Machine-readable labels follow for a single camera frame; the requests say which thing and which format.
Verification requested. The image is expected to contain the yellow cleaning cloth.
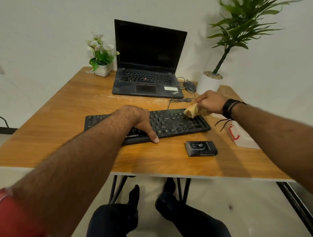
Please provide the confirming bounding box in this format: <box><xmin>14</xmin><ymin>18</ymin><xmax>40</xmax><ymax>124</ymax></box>
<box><xmin>183</xmin><ymin>103</ymin><xmax>211</xmax><ymax>119</ymax></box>

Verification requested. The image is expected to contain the person's left hand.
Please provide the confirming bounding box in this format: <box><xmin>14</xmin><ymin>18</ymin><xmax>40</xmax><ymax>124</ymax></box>
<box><xmin>125</xmin><ymin>105</ymin><xmax>160</xmax><ymax>144</ymax></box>

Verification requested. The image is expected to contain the black metal table frame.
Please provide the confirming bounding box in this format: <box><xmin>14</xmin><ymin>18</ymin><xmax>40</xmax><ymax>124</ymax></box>
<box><xmin>108</xmin><ymin>175</ymin><xmax>192</xmax><ymax>205</ymax></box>

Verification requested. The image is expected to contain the person's left forearm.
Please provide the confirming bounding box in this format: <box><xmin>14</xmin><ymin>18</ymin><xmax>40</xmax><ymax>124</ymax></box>
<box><xmin>11</xmin><ymin>107</ymin><xmax>137</xmax><ymax>237</ymax></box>

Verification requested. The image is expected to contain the clear plastic container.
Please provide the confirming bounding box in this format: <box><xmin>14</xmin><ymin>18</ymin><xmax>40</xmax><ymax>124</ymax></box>
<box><xmin>227</xmin><ymin>121</ymin><xmax>261</xmax><ymax>150</ymax></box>

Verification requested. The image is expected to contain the person's leg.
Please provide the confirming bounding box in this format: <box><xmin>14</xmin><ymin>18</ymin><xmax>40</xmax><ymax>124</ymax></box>
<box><xmin>155</xmin><ymin>177</ymin><xmax>232</xmax><ymax>237</ymax></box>
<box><xmin>86</xmin><ymin>184</ymin><xmax>140</xmax><ymax>237</ymax></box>

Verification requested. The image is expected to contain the black computer mouse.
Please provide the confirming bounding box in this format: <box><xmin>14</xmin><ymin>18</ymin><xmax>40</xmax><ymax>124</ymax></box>
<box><xmin>183</xmin><ymin>81</ymin><xmax>197</xmax><ymax>94</ymax></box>

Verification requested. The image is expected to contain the person's left leg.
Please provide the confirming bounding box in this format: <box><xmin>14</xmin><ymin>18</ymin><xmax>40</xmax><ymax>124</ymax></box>
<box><xmin>86</xmin><ymin>184</ymin><xmax>140</xmax><ymax>237</ymax></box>

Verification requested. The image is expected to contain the black window frame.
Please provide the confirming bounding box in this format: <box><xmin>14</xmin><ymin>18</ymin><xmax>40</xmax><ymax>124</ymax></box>
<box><xmin>276</xmin><ymin>181</ymin><xmax>313</xmax><ymax>230</ymax></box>

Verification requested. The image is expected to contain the person's right forearm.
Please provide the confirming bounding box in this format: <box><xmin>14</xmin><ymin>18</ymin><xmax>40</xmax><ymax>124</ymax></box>
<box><xmin>231</xmin><ymin>104</ymin><xmax>313</xmax><ymax>195</ymax></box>

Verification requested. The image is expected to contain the black wristband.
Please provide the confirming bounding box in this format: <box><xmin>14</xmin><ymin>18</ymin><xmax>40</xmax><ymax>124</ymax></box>
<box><xmin>215</xmin><ymin>98</ymin><xmax>247</xmax><ymax>132</ymax></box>

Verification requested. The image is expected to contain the person's right leg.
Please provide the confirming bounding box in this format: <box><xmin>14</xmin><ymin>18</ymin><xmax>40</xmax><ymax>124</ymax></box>
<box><xmin>155</xmin><ymin>177</ymin><xmax>232</xmax><ymax>237</ymax></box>

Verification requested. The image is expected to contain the black keyboard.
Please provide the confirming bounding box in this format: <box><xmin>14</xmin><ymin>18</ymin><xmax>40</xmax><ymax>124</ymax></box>
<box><xmin>84</xmin><ymin>108</ymin><xmax>212</xmax><ymax>147</ymax></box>

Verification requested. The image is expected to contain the small white flower pot plant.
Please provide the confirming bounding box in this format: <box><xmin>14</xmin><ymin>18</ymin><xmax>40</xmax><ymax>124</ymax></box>
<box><xmin>85</xmin><ymin>32</ymin><xmax>120</xmax><ymax>77</ymax></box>

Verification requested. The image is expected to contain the person's right hand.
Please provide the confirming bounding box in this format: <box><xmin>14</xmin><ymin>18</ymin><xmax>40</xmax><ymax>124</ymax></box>
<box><xmin>193</xmin><ymin>90</ymin><xmax>230</xmax><ymax>115</ymax></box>

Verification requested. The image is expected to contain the black mouse cable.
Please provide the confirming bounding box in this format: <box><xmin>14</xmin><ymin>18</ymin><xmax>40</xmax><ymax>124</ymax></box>
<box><xmin>176</xmin><ymin>77</ymin><xmax>196</xmax><ymax>98</ymax></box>

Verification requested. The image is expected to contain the tall green plant white pot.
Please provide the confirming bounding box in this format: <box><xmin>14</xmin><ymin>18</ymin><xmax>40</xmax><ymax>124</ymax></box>
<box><xmin>196</xmin><ymin>0</ymin><xmax>304</xmax><ymax>96</ymax></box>

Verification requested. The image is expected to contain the black laptop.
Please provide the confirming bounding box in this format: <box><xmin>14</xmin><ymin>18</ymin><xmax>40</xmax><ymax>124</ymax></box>
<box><xmin>112</xmin><ymin>19</ymin><xmax>188</xmax><ymax>99</ymax></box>

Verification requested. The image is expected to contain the red left sleeve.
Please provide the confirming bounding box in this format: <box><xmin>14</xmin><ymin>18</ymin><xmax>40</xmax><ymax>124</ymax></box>
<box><xmin>0</xmin><ymin>187</ymin><xmax>47</xmax><ymax>237</ymax></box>

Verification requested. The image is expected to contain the small black brush tool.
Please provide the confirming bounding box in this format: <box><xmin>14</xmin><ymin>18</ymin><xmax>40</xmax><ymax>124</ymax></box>
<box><xmin>185</xmin><ymin>140</ymin><xmax>218</xmax><ymax>157</ymax></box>

